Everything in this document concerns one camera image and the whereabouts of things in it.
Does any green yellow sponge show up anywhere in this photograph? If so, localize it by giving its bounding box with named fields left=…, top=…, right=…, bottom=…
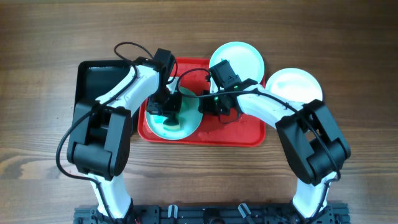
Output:
left=163, top=114, right=181, bottom=131

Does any white plate bottom green stain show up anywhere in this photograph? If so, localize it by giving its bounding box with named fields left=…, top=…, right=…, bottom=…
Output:
left=146, top=87, right=203, bottom=141

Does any white plate green stain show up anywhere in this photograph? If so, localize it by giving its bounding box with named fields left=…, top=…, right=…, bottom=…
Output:
left=146, top=87, right=203, bottom=141
left=265, top=68, right=323, bottom=103
left=209, top=42, right=265, bottom=93

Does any white plate top green stain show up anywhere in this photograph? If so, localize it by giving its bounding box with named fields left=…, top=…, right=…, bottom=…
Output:
left=209, top=42, right=265, bottom=93

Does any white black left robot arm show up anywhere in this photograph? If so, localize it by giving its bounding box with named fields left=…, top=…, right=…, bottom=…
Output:
left=61, top=49, right=182, bottom=223

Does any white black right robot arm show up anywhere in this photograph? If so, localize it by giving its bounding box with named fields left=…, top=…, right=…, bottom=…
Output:
left=203, top=60, right=351, bottom=223

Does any red plastic tray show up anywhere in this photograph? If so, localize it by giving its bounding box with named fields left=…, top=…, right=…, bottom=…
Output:
left=137, top=57, right=266, bottom=147

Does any black water tray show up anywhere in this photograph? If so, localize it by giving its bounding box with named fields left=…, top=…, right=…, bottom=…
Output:
left=72, top=59, right=139, bottom=134

